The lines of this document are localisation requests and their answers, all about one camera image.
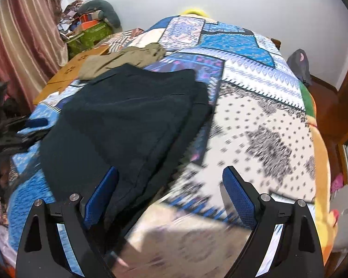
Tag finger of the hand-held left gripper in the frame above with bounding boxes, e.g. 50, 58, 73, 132
24, 118, 49, 129

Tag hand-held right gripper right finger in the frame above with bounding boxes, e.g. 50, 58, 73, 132
222, 166, 325, 278

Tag green patterned bag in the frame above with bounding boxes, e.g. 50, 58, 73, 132
66, 22, 114, 57

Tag striped patterned pillow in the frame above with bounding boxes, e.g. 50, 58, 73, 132
107, 28, 146, 54

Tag black pants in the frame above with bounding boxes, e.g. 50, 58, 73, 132
40, 63, 213, 235

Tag cardboard box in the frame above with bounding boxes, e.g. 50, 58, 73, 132
33, 46, 111, 105

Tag striped curtain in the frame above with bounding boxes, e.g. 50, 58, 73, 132
0, 0, 69, 111

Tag patchwork printed blanket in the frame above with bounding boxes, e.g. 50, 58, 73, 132
6, 16, 316, 278

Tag grey curved pillow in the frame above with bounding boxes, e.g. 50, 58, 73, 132
77, 0, 122, 30

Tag grey bag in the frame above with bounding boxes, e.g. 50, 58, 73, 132
287, 48, 313, 86

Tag olive green folded pants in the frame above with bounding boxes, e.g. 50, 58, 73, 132
78, 42, 166, 80

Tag orange fleece blanket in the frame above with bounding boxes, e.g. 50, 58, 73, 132
300, 84, 340, 267

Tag yellow plush toy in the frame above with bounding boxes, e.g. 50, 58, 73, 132
181, 6, 211, 17

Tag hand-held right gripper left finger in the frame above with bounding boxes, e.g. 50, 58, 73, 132
16, 166, 119, 278

